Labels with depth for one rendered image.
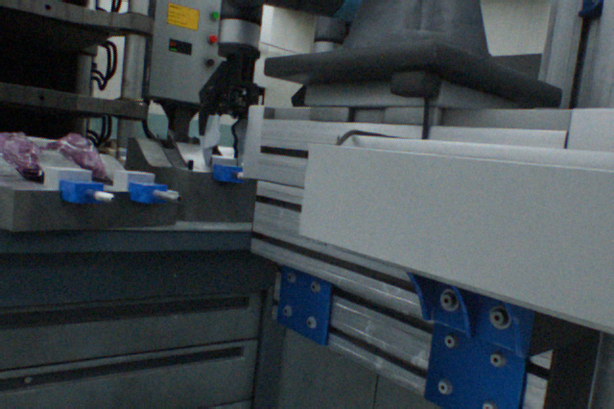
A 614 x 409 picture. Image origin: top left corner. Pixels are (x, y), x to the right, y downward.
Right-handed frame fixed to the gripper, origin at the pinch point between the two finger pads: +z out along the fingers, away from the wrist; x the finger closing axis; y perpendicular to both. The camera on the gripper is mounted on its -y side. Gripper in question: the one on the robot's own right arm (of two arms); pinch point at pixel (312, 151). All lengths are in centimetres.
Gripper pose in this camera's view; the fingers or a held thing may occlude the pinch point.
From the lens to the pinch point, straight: 123.8
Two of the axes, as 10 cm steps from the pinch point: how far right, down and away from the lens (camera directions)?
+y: 5.8, 1.4, -8.1
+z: -1.1, 9.9, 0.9
